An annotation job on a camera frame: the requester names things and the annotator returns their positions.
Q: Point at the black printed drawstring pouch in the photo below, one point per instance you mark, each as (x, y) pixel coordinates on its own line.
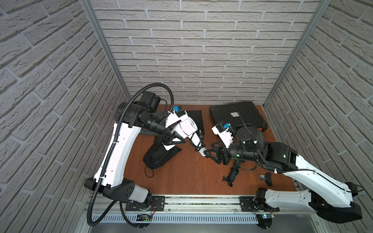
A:
(157, 156)

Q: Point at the white hair dryer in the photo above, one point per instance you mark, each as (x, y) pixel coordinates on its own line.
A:
(187, 128)

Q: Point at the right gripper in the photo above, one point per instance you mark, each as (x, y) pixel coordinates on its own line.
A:
(220, 149)

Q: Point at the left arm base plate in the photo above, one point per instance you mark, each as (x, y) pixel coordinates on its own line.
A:
(157, 202)

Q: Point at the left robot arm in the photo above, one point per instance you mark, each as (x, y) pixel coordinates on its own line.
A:
(135, 115)

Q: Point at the small black adapter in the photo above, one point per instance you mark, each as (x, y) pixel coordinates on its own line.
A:
(267, 178)

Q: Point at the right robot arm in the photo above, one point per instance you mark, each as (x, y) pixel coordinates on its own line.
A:
(328, 198)

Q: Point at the black fabric pouch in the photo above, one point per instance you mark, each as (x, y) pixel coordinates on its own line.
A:
(197, 117)

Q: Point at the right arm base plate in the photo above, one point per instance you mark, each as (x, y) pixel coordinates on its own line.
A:
(251, 204)

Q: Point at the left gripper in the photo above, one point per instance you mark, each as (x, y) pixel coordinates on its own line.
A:
(168, 137)

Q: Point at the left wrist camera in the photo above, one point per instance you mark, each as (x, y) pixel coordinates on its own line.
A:
(175, 115)

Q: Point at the black plastic tool case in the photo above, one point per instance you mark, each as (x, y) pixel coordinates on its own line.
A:
(238, 114)

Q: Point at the grey fabric pouch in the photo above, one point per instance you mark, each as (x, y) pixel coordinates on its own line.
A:
(146, 133)

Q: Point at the aluminium rail frame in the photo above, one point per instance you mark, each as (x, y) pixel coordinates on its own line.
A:
(202, 209)

